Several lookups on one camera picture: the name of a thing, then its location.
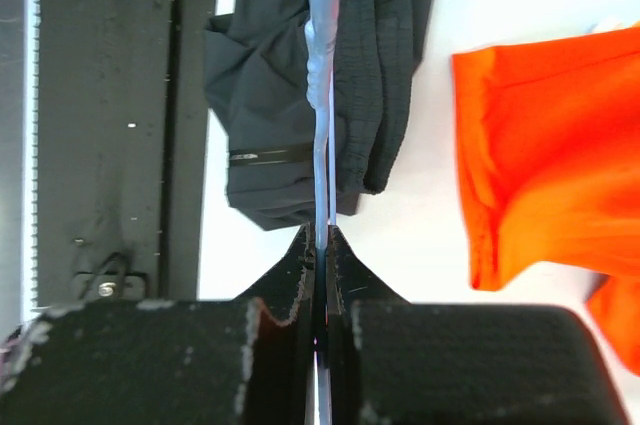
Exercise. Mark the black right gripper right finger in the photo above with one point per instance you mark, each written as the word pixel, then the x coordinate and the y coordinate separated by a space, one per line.
pixel 393 362

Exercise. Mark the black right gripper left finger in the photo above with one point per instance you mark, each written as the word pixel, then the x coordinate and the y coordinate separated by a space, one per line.
pixel 243 361

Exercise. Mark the dark navy shorts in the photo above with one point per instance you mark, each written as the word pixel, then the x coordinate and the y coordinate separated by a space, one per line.
pixel 270 63

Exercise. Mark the blue wire hanger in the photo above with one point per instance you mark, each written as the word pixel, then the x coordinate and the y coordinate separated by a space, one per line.
pixel 320 34

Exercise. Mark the orange shorts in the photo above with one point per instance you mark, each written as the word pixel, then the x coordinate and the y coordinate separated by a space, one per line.
pixel 547 149

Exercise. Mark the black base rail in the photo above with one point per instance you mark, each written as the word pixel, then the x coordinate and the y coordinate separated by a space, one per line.
pixel 116 126

